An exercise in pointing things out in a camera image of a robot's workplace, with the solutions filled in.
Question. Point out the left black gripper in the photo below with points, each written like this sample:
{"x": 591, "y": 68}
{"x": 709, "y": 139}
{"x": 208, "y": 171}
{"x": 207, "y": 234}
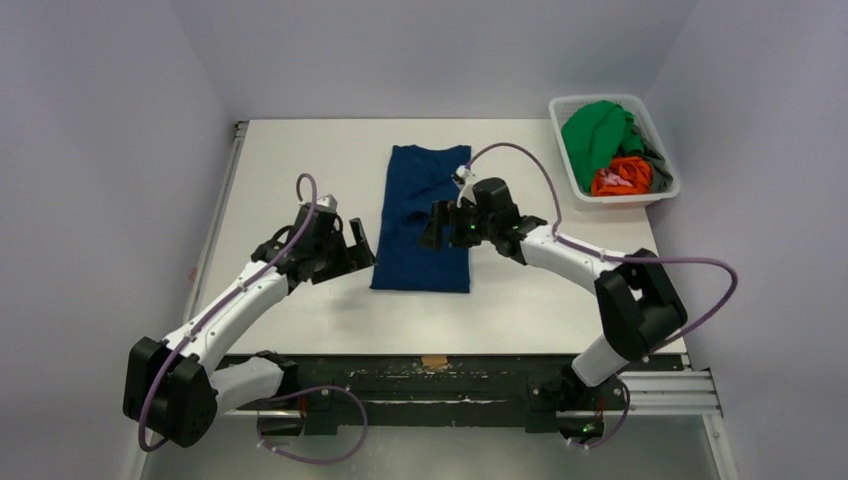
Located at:
{"x": 342, "y": 245}

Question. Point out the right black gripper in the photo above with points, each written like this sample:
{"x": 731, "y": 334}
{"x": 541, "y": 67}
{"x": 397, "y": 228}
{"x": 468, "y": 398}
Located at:
{"x": 448, "y": 225}

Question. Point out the blue t-shirt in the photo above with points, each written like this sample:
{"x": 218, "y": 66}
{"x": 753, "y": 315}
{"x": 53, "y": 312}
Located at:
{"x": 416, "y": 178}

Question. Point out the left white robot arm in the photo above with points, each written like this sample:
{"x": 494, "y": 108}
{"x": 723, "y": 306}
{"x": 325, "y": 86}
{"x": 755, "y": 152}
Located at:
{"x": 176, "y": 387}

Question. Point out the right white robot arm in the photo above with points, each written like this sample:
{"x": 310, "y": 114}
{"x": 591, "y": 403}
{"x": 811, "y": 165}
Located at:
{"x": 639, "y": 307}

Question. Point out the brown tape piece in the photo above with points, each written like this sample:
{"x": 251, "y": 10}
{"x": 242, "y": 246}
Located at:
{"x": 434, "y": 362}

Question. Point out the pink garment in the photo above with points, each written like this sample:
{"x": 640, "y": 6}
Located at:
{"x": 610, "y": 178}

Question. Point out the white plastic laundry basket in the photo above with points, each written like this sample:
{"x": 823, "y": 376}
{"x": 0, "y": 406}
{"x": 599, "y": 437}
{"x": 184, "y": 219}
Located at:
{"x": 562, "y": 108}

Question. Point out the green t-shirt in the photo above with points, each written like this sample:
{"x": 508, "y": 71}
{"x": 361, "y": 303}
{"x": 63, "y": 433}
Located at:
{"x": 594, "y": 135}

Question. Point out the orange t-shirt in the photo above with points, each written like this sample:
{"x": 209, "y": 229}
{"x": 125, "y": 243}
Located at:
{"x": 624, "y": 176}

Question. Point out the grey t-shirt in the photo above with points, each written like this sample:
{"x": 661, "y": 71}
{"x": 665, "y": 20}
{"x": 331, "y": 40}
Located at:
{"x": 662, "y": 178}

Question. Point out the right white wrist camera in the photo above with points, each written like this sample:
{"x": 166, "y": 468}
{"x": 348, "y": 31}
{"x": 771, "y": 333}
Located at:
{"x": 464, "y": 178}

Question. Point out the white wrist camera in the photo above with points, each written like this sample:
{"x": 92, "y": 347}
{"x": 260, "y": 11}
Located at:
{"x": 327, "y": 203}
{"x": 464, "y": 178}

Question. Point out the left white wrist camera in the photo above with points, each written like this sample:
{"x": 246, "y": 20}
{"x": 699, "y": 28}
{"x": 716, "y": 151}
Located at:
{"x": 327, "y": 203}

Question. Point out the black base frame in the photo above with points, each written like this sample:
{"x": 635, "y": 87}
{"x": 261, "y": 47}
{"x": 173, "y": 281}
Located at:
{"x": 497, "y": 391}

